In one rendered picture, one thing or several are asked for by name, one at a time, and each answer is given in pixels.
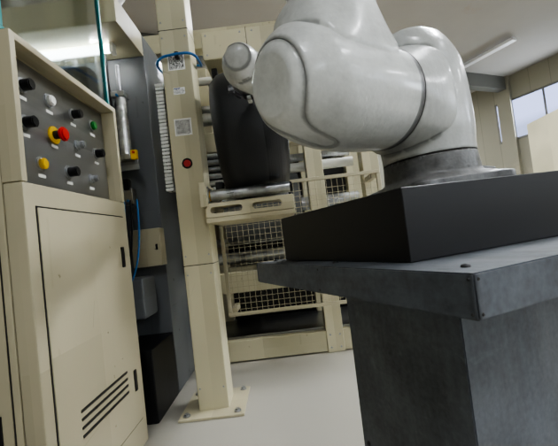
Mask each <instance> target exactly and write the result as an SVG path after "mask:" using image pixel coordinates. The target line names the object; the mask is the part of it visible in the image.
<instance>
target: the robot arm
mask: <svg viewBox="0 0 558 446"><path fill-rule="evenodd" d="M285 2H286V5H285V6H284V7H283V8H282V10H281V12H280V13H279V15H278V17H277V19H276V21H275V25H274V32H272V33H271V34H270V36H269V37H268V38H267V39H266V41H264V43H263V44H262V46H261V48H260V50H259V52H258V51H256V50H255V49H254V48H253V47H251V46H250V45H248V44H246V43H244V42H233V43H231V44H230V45H229V46H228V47H227V49H226V51H225V53H224V56H223V57H222V70H223V73H224V75H225V77H226V79H227V81H228V82H229V83H230V84H231V85H232V86H230V85H229V86H228V88H229V94H231V95H234V96H236V97H237V98H239V99H242V97H243V98H244V100H248V103H249V104H252V100H254V103H255V105H256V107H257V110H258V112H259V114H260V116H261V118H262V119H263V121H264V122H265V123H266V125H267V126H268V127H270V128H271V129H272V130H273V131H275V132H276V133H278V134H279V135H280V136H282V137H284V138H286V139H288V140H290V141H291V142H294V143H297V144H300V145H302V146H305V147H308V148H312V149H316V150H327V151H337V152H366V151H373V152H375V153H376V154H378V155H381V159H382V163H383V168H384V188H383V189H381V190H379V191H377V192H376V193H373V194H371V195H374V194H378V193H382V192H384V191H388V190H392V189H396V188H402V187H410V186H419V185H427V184H435V183H443V182H452V181H467V180H475V179H484V178H492V177H500V176H509V175H516V170H515V169H514V168H496V167H495V166H489V165H482V162H481V158H480V156H479V152H478V148H477V133H476V122H475V115H474V109H473V104H472V98H471V94H470V89H469V82H468V78H467V74H466V71H465V68H464V64H463V62H462V59H461V56H460V54H459V52H458V50H457V49H456V48H455V47H454V46H453V44H452V43H451V42H450V41H449V39H448V38H447V37H446V36H445V35H443V34H442V33H441V32H440V31H438V30H437V29H434V28H430V27H408V28H405V29H402V30H399V31H398V32H396V33H394V34H392V33H391V31H390V29H389V28H388V26H387V24H386V22H385V20H384V17H383V15H382V13H381V12H380V10H379V7H378V5H377V3H376V0H285ZM371 195H370V196H371Z"/></svg>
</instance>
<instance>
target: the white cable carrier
mask: <svg viewBox="0 0 558 446"><path fill-rule="evenodd" d="M155 90H156V97H157V98H156V100H157V105H158V106H157V107H158V115H159V126H160V128H159V130H160V131H159V132H160V133H161V135H160V137H162V138H160V140H161V141H162V142H161V144H162V145H161V148H163V149H162V151H163V152H162V155H164V156H162V157H163V163H164V164H163V165H164V170H165V171H164V173H165V177H166V178H165V181H166V184H168V185H166V191H168V192H169V193H172V192H175V184H174V168H173V160H172V151H171V143H170V135H169V127H168V119H167V103H166V95H165V87H164V85H163V83H159V84H155ZM164 101H165V102H164ZM165 108H166V109H165ZM162 115H163V116H162ZM163 122H164V123H163Z"/></svg>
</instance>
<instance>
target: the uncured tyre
mask: <svg viewBox="0 0 558 446"><path fill-rule="evenodd" d="M229 85H230V86H232V85H231V84H230V83H229V82H228V81H227V79H226V77H225V75H224V73H220V74H217V75H215V77H214V78H213V80H212V81H211V82H210V84H209V104H210V112H211V119H212V124H213V135H214V140H215V145H216V150H217V155H218V159H219V164H220V169H221V175H222V179H223V181H224V184H225V187H226V188H238V187H245V186H253V185H260V184H268V183H276V182H283V181H290V173H291V162H290V145H289V140H288V139H286V138H284V137H282V136H280V135H279V134H278V133H276V132H275V131H273V130H272V129H271V128H270V127H268V126H267V125H266V123H265V122H264V121H263V119H262V118H261V116H260V114H259V112H258V110H257V107H256V105H255V103H254V100H252V104H249V103H248V100H244V98H243V97H242V99H239V98H237V97H236V96H234V95H231V94H229V88H228V86H229Z"/></svg>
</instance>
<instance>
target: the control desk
mask: <svg viewBox="0 0 558 446"><path fill-rule="evenodd" d="M148 438H149V437H148V428H147V419H146V411H145V402H144V393H143V377H142V368H141V359H140V351H139V342H138V333H137V324H136V308H135V299H134V290H133V282H132V273H131V264H130V256H129V247H128V231H127V222H126V213H125V204H124V193H123V185H122V176H121V167H120V151H119V142H118V133H117V125H116V116H115V109H114V108H112V107H111V106H110V105H109V104H108V103H107V102H105V101H104V100H103V99H101V98H100V97H99V96H97V95H96V94H94V93H93V92H92V91H90V90H89V89H88V88H86V87H85V86H84V85H82V84H81V83H80V82H78V81H77V80H76V79H75V78H74V77H72V76H71V75H70V74H68V73H67V72H65V71H64V70H63V69H62V68H60V67H59V66H58V65H56V64H55V63H53V62H52V61H51V60H49V59H48V58H47V57H45V56H44V55H43V54H42V53H41V52H40V51H38V50H37V49H35V48H34V47H33V46H31V45H30V44H29V43H27V42H26V41H24V40H23V39H22V38H20V37H19V36H18V35H16V34H15V33H14V32H12V31H11V29H9V28H1V29H0V446H144V445H145V443H146V442H147V440H148Z"/></svg>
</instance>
